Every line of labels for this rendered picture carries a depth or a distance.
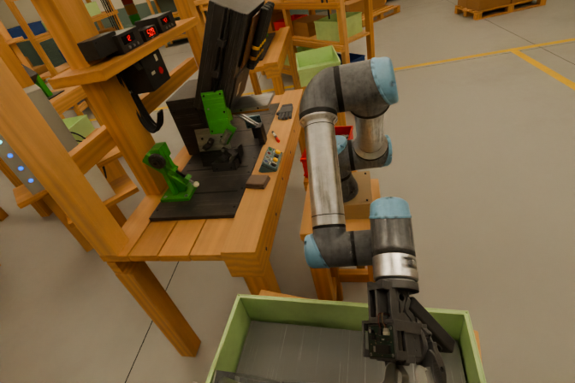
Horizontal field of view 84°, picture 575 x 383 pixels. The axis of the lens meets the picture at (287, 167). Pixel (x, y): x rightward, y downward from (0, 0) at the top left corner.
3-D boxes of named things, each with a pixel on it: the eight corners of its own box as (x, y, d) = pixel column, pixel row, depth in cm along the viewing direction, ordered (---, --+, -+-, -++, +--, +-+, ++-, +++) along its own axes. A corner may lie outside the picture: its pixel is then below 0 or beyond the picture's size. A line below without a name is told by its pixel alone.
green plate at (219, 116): (236, 128, 167) (228, 87, 161) (231, 132, 160) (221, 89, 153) (216, 130, 170) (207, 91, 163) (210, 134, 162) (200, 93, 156)
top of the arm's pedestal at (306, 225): (378, 185, 145) (378, 178, 142) (385, 239, 119) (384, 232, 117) (309, 189, 152) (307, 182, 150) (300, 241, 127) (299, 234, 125)
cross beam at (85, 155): (198, 69, 227) (193, 56, 222) (73, 185, 124) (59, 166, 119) (192, 70, 229) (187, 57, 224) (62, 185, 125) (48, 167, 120)
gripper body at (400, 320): (361, 362, 50) (358, 281, 56) (400, 365, 54) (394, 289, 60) (400, 365, 44) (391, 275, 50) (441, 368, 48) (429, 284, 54)
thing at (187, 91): (233, 126, 205) (216, 75, 186) (217, 153, 181) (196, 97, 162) (207, 129, 210) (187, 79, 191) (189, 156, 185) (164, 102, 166)
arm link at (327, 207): (287, 65, 80) (302, 270, 66) (331, 56, 78) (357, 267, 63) (298, 88, 91) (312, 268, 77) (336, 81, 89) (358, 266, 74)
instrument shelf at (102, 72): (198, 23, 189) (196, 16, 187) (106, 80, 117) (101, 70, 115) (161, 31, 195) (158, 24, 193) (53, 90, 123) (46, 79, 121)
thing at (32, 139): (227, 101, 250) (178, -45, 196) (117, 256, 132) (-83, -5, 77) (216, 103, 252) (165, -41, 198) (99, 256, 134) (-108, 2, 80)
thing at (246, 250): (306, 107, 243) (303, 88, 234) (265, 277, 124) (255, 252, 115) (288, 109, 246) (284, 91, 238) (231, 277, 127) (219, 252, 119)
